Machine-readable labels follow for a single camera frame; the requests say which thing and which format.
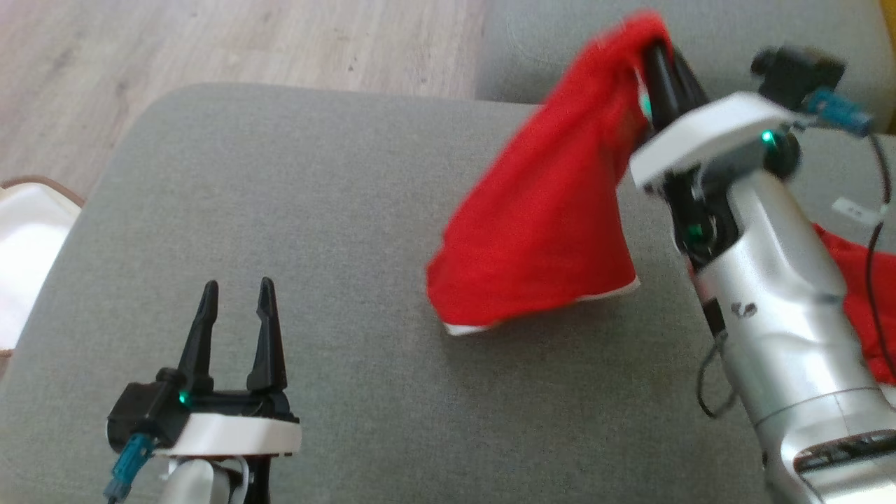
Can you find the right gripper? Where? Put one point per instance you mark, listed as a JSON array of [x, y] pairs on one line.
[[707, 136]]

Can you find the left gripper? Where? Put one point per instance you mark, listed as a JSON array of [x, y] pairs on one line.
[[231, 434]]

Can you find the red shorts white trim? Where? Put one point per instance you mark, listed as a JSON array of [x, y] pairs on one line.
[[546, 231]]

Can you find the red Bulls jersey shirt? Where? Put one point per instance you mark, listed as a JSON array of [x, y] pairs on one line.
[[868, 294]]

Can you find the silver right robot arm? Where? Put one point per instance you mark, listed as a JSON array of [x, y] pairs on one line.
[[784, 301]]

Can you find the white laundry basket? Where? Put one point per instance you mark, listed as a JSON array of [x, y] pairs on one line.
[[28, 245]]

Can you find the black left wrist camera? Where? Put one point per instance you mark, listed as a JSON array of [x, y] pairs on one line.
[[140, 413]]

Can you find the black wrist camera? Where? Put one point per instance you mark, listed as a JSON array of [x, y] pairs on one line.
[[140, 413], [798, 70]]

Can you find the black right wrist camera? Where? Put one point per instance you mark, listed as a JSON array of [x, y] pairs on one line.
[[798, 70]]

